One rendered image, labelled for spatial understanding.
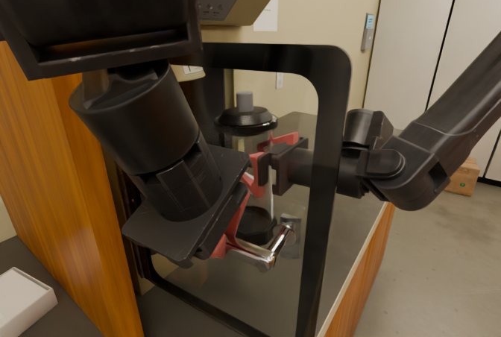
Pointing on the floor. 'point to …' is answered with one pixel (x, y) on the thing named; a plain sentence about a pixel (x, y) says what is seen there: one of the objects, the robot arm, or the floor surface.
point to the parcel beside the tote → (464, 178)
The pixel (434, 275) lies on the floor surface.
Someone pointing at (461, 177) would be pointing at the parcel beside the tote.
